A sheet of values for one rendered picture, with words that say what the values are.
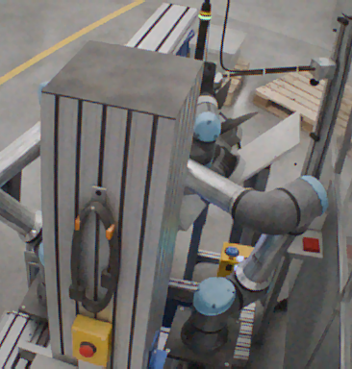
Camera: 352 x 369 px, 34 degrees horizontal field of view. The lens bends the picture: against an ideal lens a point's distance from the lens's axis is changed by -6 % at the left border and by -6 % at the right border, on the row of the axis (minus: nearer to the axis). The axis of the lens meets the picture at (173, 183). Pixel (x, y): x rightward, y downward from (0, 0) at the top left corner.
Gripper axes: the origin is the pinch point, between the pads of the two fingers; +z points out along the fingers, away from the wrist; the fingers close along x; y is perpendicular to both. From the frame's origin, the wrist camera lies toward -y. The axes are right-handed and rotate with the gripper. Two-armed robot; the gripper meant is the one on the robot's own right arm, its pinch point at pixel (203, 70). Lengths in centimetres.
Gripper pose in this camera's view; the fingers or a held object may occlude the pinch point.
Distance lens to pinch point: 200.5
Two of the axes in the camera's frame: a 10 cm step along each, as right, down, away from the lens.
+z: 0.0, -6.1, 8.0
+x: 9.9, 0.9, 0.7
